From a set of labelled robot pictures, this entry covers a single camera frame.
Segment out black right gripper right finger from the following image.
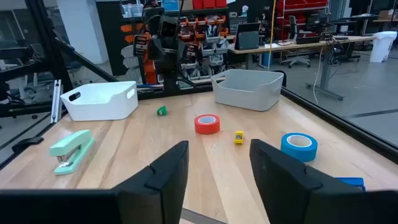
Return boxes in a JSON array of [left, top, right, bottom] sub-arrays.
[[249, 139, 364, 224]]

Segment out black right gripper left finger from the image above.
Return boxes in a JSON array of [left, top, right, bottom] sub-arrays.
[[112, 140, 190, 224]]

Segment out light blue tape roll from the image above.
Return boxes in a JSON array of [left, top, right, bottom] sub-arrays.
[[280, 133, 318, 163]]

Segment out small yellow stapler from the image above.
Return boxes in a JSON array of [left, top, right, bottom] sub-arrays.
[[233, 130, 245, 145]]

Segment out red tape roll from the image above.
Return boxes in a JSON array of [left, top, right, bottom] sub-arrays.
[[194, 113, 221, 135]]

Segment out white plastic bin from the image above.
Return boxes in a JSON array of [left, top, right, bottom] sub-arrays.
[[60, 80, 139, 122]]

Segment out mint green stapler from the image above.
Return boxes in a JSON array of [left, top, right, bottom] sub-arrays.
[[49, 129, 95, 175]]

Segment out small blue stapler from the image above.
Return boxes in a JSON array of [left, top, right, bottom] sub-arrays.
[[335, 177, 367, 191]]

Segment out parts rack with bins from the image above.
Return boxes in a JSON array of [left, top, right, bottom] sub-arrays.
[[119, 0, 231, 85]]

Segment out black screen on desk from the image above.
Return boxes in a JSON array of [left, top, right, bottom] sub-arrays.
[[234, 22, 261, 51]]

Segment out grey plastic bin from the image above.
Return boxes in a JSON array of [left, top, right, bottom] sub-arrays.
[[210, 68, 284, 112]]

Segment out silver aluminium extrusion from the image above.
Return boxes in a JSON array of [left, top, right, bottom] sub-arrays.
[[50, 79, 64, 124]]

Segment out wooden top office desk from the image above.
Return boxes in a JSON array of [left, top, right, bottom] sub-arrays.
[[228, 35, 377, 101]]

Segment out office chair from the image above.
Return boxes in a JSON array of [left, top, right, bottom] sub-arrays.
[[279, 15, 312, 69]]

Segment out shelf with red bins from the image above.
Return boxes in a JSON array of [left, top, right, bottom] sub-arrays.
[[273, 0, 330, 41]]

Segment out black clamp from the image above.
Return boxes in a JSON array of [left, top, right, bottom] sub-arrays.
[[11, 136, 45, 154]]

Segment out white trash can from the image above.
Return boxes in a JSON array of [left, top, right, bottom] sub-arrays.
[[369, 30, 398, 63]]

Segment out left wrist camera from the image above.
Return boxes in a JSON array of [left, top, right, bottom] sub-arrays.
[[157, 19, 182, 40]]

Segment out black table frame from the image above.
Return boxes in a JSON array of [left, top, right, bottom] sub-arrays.
[[0, 0, 398, 170]]

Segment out white floor cable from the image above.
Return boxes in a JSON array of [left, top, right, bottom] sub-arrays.
[[312, 45, 324, 105]]

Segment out yellow hanging cable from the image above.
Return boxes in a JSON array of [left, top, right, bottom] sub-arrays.
[[267, 0, 277, 63]]

